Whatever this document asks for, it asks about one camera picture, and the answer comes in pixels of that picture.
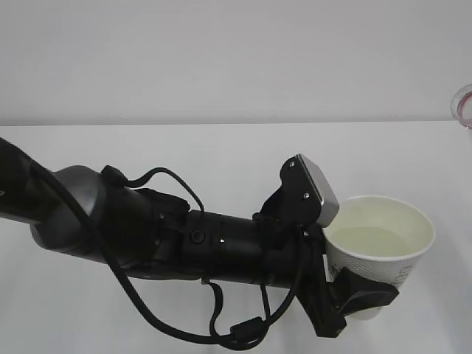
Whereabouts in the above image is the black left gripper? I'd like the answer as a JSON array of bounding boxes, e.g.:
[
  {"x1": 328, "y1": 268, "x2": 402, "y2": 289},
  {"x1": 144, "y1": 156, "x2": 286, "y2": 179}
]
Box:
[{"x1": 253, "y1": 201, "x2": 399, "y2": 327}]

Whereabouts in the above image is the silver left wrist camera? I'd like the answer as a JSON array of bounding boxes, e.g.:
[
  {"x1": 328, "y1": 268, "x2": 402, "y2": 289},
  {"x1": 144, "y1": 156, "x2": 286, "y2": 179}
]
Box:
[{"x1": 280, "y1": 153, "x2": 339, "y2": 228}]

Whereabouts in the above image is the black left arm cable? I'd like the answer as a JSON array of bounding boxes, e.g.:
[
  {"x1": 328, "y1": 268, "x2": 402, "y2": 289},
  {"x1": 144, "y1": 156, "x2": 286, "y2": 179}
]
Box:
[{"x1": 25, "y1": 162, "x2": 307, "y2": 341}]

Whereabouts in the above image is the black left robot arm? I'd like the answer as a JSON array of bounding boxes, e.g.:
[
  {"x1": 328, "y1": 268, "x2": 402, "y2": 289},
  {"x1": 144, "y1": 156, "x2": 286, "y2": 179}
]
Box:
[{"x1": 1, "y1": 140, "x2": 398, "y2": 337}]

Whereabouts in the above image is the white paper cup green logo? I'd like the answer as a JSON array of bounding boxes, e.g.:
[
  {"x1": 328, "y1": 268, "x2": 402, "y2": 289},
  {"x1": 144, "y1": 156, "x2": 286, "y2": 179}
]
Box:
[{"x1": 324, "y1": 195, "x2": 436, "y2": 321}]

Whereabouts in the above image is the clear water bottle red label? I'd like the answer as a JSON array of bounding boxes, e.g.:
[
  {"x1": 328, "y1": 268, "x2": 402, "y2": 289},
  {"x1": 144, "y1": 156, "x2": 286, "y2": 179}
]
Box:
[{"x1": 451, "y1": 84, "x2": 471, "y2": 129}]

